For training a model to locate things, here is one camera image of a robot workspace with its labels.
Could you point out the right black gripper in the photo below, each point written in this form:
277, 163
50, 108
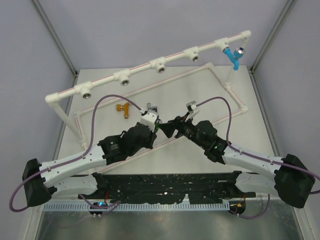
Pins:
178, 123

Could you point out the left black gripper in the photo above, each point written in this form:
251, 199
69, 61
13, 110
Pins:
149, 144

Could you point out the green water faucet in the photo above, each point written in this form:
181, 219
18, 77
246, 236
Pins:
157, 126

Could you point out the white PVC pipe frame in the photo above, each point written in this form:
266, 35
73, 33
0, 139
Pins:
159, 65

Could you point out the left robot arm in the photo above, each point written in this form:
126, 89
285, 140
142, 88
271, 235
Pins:
59, 178

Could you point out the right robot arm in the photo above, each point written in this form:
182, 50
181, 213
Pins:
292, 181

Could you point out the chrome water faucet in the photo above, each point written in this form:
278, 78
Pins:
151, 108

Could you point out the orange water faucet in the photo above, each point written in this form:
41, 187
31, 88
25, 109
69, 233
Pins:
123, 108

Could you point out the blue water faucet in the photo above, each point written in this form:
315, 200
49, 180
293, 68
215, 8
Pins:
234, 56

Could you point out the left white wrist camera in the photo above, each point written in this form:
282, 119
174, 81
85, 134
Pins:
149, 118

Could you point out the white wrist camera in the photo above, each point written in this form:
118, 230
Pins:
192, 110
149, 118

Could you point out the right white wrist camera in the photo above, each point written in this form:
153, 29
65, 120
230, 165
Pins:
192, 110

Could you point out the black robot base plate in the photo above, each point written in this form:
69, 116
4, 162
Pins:
200, 188

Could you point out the white slotted cable duct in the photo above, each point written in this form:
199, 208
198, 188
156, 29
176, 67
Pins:
65, 206

